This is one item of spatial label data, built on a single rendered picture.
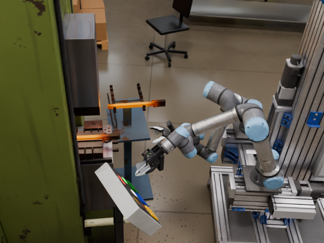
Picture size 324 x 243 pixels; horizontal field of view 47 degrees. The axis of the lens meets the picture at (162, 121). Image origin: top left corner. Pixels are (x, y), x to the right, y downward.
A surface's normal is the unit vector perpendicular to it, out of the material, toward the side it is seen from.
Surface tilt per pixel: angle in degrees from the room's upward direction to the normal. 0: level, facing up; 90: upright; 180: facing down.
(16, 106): 90
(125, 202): 30
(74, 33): 0
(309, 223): 0
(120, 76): 0
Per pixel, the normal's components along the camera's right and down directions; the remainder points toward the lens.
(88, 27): 0.05, -0.78
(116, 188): -0.38, -0.52
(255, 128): -0.05, 0.55
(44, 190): 0.13, 0.63
